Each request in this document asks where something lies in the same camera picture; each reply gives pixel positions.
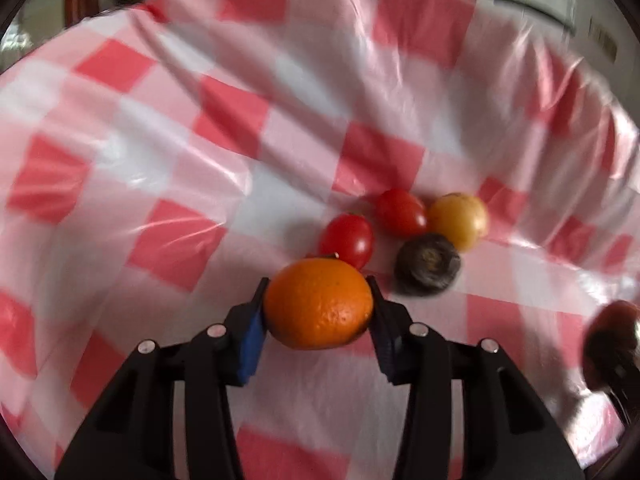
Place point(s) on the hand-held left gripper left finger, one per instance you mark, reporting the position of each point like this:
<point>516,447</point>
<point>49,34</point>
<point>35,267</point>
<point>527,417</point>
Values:
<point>250,345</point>

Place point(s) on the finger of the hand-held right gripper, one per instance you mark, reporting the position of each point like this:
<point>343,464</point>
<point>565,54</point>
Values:
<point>619,377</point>

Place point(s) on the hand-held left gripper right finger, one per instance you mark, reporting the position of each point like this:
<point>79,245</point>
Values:
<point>386,342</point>

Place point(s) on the large dark red apple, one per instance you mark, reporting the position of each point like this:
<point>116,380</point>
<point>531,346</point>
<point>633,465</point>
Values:
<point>619,319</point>

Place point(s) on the large orange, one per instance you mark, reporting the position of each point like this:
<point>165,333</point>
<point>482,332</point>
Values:
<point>319,304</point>

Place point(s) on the dark brown round fruit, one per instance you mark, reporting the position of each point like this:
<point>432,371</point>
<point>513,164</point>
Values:
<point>427,265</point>

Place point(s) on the red tomato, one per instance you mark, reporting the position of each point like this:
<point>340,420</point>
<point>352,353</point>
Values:
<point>401,212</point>
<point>348,241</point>

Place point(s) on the small yellow fruit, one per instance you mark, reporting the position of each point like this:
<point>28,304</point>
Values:
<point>460,220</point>

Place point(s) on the red white checkered tablecloth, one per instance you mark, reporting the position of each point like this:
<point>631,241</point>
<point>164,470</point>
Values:
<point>200,125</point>

